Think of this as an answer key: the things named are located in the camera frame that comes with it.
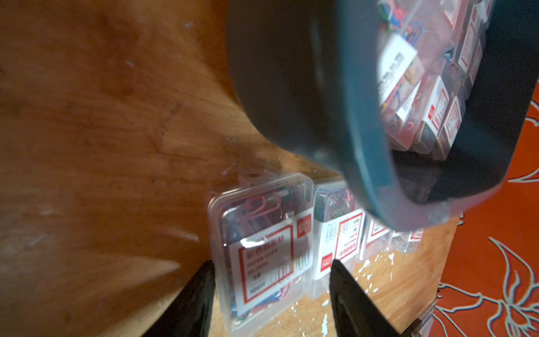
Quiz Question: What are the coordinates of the removed paper clip box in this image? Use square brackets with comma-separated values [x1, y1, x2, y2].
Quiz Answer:
[359, 215, 392, 261]
[307, 181, 366, 299]
[207, 171, 314, 336]

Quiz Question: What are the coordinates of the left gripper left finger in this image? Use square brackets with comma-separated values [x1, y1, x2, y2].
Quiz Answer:
[143, 261, 216, 336]

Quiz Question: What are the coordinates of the blue plastic storage tray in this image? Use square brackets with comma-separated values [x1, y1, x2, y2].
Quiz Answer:
[227, 1, 538, 231]

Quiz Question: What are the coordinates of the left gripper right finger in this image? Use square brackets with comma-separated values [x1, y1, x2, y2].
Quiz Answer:
[329, 260, 399, 337]

